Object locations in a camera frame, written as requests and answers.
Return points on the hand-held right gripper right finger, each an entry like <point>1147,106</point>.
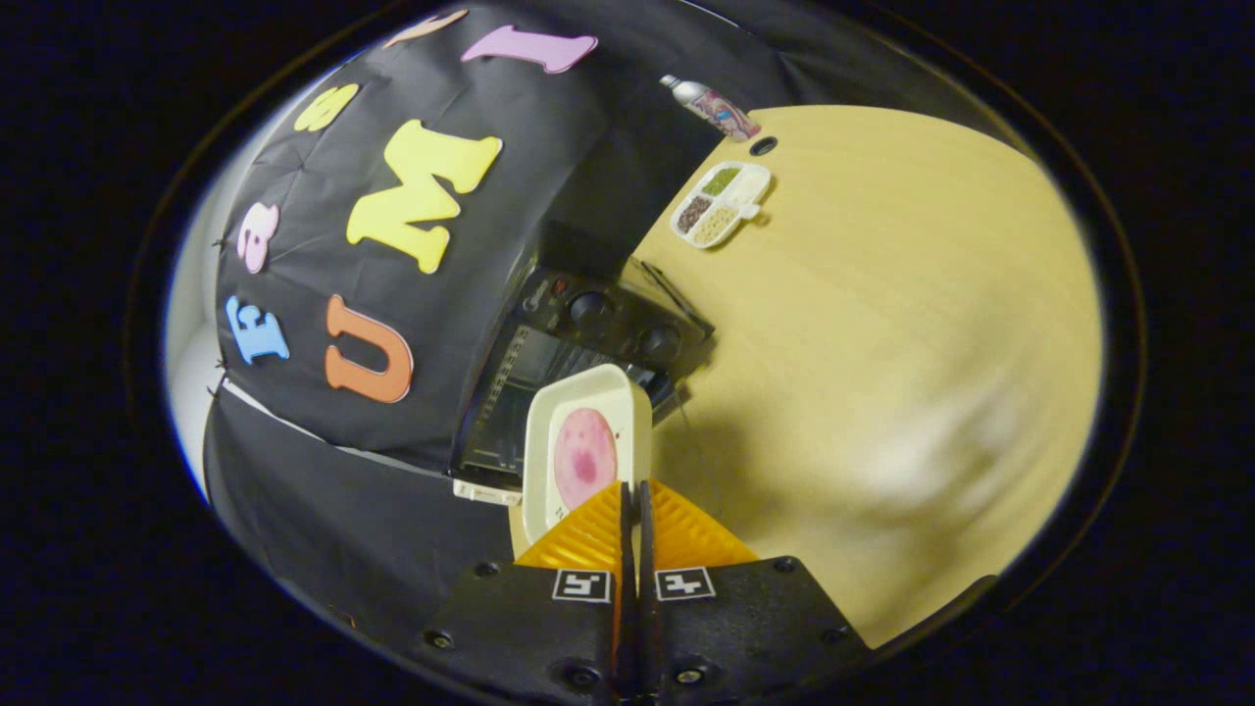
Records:
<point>726,628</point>

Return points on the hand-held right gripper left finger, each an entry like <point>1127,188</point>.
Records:
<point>549,628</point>

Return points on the cream square plate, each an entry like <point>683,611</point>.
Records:
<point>544,471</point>

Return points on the black electric oven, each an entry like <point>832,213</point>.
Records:
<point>608,314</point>

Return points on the black backdrop cloth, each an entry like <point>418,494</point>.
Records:
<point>324,510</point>

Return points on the white divided tray with grains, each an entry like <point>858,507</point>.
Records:
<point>721,204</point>

